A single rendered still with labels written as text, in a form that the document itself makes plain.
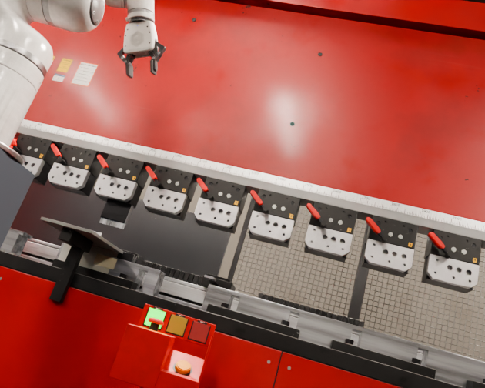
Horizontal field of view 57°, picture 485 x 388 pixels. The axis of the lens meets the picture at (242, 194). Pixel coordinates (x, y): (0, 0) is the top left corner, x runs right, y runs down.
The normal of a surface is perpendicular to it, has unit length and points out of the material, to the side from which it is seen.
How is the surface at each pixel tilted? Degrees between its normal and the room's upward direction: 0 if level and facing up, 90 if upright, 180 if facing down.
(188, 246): 90
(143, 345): 90
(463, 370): 90
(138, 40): 108
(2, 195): 90
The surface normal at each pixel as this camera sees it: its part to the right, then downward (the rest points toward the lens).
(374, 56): -0.11, -0.36
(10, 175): 0.96, 0.25
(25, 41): 0.56, -0.13
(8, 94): 0.79, 0.03
